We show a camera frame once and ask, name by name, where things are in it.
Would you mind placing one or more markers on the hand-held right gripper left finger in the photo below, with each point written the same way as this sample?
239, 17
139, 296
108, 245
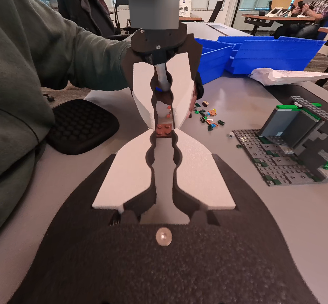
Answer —
123, 180

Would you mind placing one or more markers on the white glasses box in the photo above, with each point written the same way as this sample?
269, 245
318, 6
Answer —
185, 7

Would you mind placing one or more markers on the wooden office table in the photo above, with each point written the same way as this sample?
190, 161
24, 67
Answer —
276, 18

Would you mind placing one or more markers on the scattered small toy bricks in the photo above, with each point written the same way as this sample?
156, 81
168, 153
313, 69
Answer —
210, 116

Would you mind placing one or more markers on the black mesh wrist rest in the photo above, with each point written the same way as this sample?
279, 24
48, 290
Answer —
82, 127

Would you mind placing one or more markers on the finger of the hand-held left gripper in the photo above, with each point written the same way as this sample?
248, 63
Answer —
142, 88
183, 85

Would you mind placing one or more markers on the person's left hand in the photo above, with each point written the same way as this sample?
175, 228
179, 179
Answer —
192, 102

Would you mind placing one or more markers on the grey desk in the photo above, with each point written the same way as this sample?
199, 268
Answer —
256, 206

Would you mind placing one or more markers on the person's green hoodie torso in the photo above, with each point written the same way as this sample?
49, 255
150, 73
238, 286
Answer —
20, 91

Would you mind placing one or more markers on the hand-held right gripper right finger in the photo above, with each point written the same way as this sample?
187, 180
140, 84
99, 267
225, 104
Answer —
205, 180

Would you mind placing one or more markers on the white printed paper bag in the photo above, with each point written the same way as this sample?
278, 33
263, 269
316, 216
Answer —
281, 77

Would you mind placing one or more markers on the grey toy rock structure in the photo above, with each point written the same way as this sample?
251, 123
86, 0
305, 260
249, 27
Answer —
294, 124

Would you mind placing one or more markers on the wooden side table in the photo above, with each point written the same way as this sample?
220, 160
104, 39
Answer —
191, 18

